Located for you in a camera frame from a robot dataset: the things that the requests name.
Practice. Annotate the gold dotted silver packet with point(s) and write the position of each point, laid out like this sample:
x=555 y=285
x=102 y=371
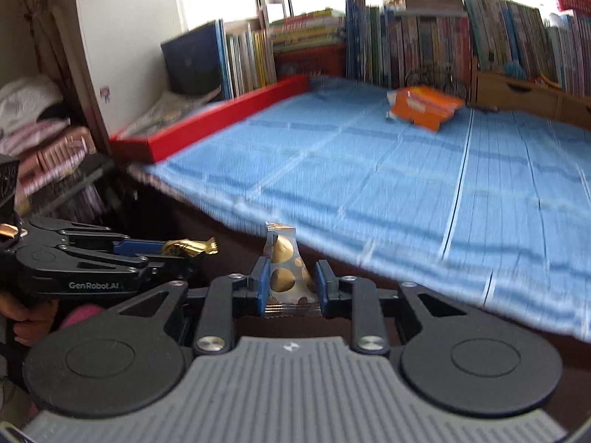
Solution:
x=284 y=277

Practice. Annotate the row of blue-spined books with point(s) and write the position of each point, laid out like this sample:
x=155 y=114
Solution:
x=570 y=55

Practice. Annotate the blue yarn ball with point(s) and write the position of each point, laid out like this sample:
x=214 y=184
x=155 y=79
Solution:
x=514 y=70

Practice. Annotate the folded newspaper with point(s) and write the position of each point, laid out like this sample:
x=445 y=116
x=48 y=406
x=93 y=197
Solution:
x=171 y=110

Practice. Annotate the row of tall picture books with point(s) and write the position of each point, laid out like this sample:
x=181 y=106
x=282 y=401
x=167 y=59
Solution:
x=503 y=32

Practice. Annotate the row of blue thin books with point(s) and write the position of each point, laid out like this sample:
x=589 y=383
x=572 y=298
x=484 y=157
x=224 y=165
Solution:
x=362 y=41

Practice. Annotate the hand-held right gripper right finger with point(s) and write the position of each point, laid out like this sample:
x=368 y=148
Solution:
x=323 y=288

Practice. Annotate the row of short dark-spined books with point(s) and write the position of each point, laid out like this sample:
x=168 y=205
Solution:
x=425 y=46

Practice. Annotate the white wardrobe panel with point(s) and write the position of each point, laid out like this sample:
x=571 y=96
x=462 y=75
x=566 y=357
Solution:
x=129 y=32

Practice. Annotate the wooden drawer unit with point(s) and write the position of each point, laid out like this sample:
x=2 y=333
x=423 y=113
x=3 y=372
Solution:
x=521 y=97

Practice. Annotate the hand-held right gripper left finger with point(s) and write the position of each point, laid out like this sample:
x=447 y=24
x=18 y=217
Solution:
x=264 y=286

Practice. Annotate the person's left hand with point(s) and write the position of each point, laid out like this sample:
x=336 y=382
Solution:
x=27 y=318

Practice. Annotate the stack of folded clothes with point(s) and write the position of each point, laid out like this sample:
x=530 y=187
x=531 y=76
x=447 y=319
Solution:
x=41 y=138

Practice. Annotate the row of thin picture books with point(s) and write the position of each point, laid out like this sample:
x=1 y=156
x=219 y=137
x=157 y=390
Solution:
x=249 y=62

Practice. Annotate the brown cardboard box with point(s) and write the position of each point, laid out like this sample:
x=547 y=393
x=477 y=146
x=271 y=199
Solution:
x=434 y=5

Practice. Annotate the large dark blue book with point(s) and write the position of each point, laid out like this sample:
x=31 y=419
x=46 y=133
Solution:
x=191 y=62

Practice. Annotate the orange cardboard box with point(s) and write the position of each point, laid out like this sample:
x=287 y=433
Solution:
x=425 y=106

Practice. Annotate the blue checked blanket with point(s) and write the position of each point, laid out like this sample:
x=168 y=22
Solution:
x=369 y=184

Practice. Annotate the stack of colourful books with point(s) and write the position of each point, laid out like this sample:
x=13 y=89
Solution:
x=307 y=30

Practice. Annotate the red plastic crate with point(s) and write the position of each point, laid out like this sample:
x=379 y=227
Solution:
x=309 y=62

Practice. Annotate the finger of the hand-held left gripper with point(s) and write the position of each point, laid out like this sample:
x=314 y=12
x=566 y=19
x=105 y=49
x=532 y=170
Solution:
x=175 y=268
x=136 y=248

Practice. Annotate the gold foil wrapper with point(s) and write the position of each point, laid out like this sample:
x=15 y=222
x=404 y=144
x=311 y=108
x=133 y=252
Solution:
x=189 y=247

